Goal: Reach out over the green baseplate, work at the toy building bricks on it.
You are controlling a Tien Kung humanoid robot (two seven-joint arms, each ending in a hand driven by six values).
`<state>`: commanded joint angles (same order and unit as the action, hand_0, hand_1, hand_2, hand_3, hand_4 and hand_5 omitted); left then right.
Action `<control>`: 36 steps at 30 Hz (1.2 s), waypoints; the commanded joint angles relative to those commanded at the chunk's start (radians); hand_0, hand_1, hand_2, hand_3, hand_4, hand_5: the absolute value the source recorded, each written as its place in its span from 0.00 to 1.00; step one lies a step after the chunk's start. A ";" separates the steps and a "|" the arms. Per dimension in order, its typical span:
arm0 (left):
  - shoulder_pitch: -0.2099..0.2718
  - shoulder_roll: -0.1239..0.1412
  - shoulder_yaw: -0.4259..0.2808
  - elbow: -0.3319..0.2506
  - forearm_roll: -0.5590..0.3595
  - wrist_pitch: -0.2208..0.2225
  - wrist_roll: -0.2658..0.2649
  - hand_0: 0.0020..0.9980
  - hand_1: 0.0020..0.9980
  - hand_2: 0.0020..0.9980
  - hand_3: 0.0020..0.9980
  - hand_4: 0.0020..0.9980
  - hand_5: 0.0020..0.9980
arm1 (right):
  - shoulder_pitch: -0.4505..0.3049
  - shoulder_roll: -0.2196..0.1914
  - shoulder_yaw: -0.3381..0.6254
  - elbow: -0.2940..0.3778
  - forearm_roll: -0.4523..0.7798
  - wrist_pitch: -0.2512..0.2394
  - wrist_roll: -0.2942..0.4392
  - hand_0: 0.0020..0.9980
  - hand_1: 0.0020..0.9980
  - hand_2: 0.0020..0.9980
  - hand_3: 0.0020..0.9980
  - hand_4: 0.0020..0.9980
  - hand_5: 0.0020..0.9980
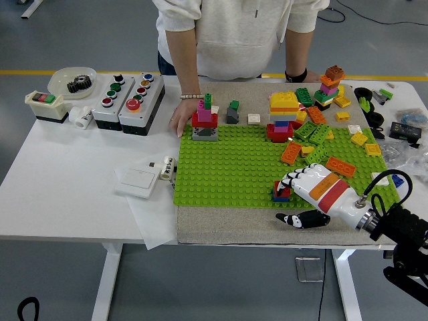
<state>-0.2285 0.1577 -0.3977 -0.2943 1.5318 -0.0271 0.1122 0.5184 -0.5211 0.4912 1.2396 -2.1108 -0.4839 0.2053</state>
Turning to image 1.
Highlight person's right hand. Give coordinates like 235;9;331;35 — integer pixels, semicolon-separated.
169;96;204;138

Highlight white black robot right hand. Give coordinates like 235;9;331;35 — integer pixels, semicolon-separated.
274;163;374;231

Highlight orange long brick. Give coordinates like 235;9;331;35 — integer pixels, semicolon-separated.
306;106;328;126
326;156;357;178
280;141;302;165

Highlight red square brick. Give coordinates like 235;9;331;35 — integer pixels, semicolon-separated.
273;180;292;199

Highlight green studded baseplate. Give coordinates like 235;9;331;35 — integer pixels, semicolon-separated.
173;124;401;210

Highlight black toy tyre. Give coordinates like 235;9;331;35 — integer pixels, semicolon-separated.
353;86;374;101
366;112;385;128

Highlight black wristwatch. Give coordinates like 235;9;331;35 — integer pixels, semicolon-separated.
284;66;308;84

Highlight brick tower with magenta middle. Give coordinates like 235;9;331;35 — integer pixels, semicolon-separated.
191;92;219;141

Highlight brick tower with brown top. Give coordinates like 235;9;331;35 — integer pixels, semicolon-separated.
314;66;347;112

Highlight dark green long brick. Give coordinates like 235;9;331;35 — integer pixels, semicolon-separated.
296;87;316;108

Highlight lime green long brick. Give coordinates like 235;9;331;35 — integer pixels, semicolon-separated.
303;143;330;167
309;123;334;145

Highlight brick tower with yellow top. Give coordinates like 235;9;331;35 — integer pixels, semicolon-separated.
266;90;300;144

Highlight grey emergency-stop control box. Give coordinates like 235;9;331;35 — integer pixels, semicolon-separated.
118;72;167;137

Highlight grey slope brick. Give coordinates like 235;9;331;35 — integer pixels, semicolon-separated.
225;107;241;125

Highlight small white pipe fitting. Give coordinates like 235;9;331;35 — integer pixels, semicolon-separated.
148;155;178;181

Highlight grey four-button control box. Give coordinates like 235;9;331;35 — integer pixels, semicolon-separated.
92;74;136;132

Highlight metal floor socket plate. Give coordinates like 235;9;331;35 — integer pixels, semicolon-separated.
294;256;325;284

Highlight person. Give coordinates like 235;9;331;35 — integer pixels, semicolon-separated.
152;0;330;81

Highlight clear plastic bags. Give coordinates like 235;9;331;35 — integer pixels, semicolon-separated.
379;133;428;181

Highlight black digital meter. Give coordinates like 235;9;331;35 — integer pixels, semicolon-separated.
388;121;423;141

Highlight white table leg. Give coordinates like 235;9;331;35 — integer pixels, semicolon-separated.
90;243;124;321
330;249;364;321

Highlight grey-brown mat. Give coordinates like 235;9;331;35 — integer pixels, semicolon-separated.
176;82;415;247

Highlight white pipe tee fitting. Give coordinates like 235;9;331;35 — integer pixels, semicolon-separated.
68;106;94;130

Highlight plastic bag with blue parts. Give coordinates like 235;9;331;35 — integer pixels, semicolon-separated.
394;108;428;126

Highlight black metal gear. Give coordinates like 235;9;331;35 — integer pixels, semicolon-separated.
66;75;93;94

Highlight translucent paper sheet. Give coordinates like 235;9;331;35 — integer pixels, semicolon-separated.
113;163;178;251

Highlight white plastic bowl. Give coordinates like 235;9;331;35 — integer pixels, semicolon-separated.
47;66;98;100

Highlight black looped floor cable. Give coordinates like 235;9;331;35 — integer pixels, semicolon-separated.
316;7;346;23

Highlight thin black floor cable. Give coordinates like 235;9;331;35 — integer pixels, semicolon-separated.
317;249;328;321

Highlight white wall switch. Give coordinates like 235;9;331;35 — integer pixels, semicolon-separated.
114;166;161;199

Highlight long black floor cable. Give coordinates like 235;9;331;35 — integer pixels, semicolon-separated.
336;0;428;26

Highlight beige red-green switch box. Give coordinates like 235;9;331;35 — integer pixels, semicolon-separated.
25;90;70;124

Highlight grey metal frame foot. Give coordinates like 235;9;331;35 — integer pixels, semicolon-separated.
20;0;44;19

